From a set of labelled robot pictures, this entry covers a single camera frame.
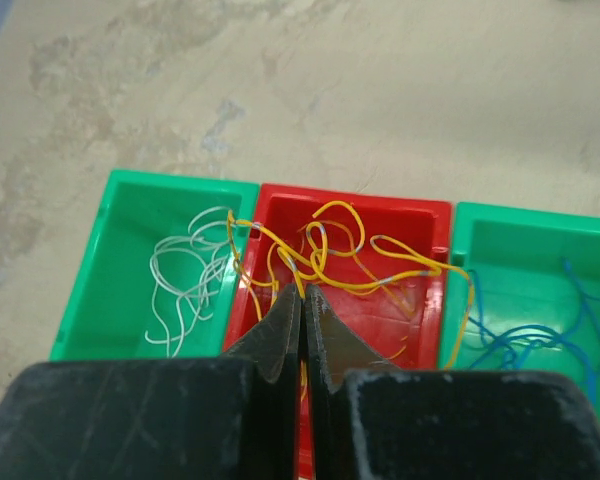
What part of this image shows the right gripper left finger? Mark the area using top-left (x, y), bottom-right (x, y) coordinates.
top-left (0, 285), bottom-right (301, 479)

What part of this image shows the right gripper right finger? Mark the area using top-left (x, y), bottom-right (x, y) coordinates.
top-left (304, 286), bottom-right (600, 479)

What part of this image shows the blue cable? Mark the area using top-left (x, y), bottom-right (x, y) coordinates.
top-left (464, 257), bottom-right (600, 396)

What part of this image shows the white cable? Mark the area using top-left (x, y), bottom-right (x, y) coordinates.
top-left (174, 219), bottom-right (239, 331)
top-left (144, 204), bottom-right (239, 359)

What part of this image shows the green plastic bin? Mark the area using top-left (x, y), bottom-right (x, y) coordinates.
top-left (437, 203), bottom-right (600, 421)
top-left (50, 170), bottom-right (260, 361)

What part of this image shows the red plastic bin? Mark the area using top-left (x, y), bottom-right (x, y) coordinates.
top-left (222, 182), bottom-right (454, 480)

